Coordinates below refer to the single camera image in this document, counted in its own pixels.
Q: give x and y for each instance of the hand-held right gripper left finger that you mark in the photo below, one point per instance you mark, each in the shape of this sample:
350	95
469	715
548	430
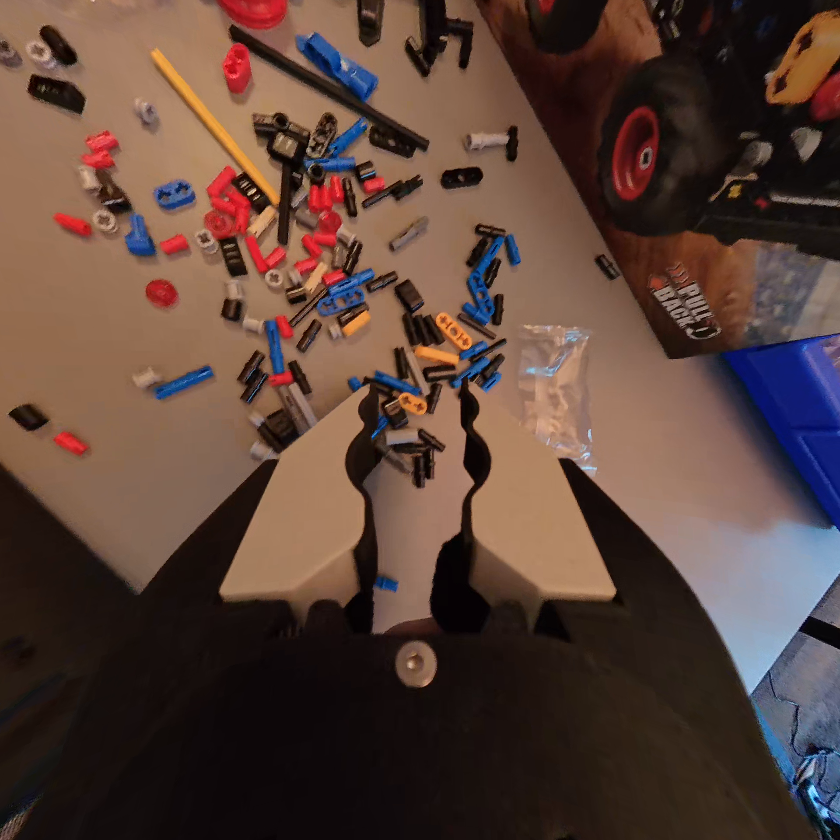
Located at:
295	525

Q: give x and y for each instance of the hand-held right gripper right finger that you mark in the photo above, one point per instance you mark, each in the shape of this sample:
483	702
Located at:
538	525

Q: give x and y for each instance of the grey desk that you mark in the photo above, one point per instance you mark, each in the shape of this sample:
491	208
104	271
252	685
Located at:
98	328

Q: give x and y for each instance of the empty clear plastic bag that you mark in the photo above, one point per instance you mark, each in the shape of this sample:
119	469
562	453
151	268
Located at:
558	394

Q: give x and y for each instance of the black perforated board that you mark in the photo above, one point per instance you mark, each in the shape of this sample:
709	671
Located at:
52	590

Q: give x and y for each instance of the red round tile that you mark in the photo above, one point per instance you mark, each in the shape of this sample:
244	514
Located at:
161	293

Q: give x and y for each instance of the small black pin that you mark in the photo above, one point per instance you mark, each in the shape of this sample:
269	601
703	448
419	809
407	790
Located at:
607	266

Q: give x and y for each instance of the blue storage bin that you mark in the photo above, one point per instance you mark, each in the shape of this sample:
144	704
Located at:
787	394

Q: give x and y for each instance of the pile of small connector pins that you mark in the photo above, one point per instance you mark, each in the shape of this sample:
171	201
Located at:
174	195

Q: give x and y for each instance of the grey pin with black connector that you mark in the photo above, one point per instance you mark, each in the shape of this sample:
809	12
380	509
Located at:
489	140

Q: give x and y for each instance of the toy truck set box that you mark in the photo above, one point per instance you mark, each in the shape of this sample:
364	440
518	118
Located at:
571	98

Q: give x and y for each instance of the long yellow axle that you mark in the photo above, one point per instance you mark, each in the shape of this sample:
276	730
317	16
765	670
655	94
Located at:
197	105

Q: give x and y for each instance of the small grey bush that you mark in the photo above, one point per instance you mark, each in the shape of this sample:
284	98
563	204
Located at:
146	110

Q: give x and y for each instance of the long black axle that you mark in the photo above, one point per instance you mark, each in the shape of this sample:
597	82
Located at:
328	85

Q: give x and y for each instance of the red two-hole beam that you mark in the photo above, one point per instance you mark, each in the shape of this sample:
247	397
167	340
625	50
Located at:
236	69

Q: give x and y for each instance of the blue fairing panel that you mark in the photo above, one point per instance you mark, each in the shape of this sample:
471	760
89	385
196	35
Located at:
334	62

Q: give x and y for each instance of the small black grille tile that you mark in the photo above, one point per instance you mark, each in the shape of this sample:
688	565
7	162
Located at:
56	92

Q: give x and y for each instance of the large red wheel rim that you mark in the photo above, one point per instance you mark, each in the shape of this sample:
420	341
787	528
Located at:
253	10

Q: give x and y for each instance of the short black round connector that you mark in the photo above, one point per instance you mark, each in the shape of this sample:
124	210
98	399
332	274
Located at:
59	44

